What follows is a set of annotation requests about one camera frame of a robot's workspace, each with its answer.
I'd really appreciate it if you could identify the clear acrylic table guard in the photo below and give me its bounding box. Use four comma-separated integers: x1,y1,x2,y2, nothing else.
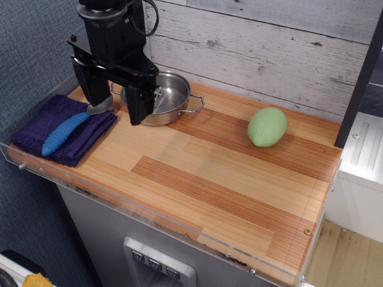
6,83,342,286

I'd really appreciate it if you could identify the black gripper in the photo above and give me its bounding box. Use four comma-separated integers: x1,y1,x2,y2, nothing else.
68,17,159,126

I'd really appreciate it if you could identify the grey toy cabinet front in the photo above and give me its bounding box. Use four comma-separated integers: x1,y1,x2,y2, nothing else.
59,185,302,286

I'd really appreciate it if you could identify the purple folded towel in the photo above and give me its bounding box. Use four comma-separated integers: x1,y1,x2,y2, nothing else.
11,94,117,167

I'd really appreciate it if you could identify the silver button panel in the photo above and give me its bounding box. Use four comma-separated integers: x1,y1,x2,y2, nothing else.
123,236,197,286

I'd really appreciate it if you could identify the black right vertical post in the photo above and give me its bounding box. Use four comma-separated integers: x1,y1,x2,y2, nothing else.
334,11,382,148

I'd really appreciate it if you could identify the blue handled metal spoon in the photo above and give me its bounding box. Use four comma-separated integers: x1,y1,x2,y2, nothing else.
41,94,114,156

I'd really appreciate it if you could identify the green plastic lemon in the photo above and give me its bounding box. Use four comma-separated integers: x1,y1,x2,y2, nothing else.
247,107,287,148

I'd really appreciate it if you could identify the white toy sink unit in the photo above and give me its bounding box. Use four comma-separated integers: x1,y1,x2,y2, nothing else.
324,112,382,242

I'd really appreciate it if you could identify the black and yellow object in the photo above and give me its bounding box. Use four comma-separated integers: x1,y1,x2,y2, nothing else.
1,250,54,286

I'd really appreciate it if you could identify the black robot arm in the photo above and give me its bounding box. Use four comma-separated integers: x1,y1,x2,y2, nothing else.
68,1,159,126

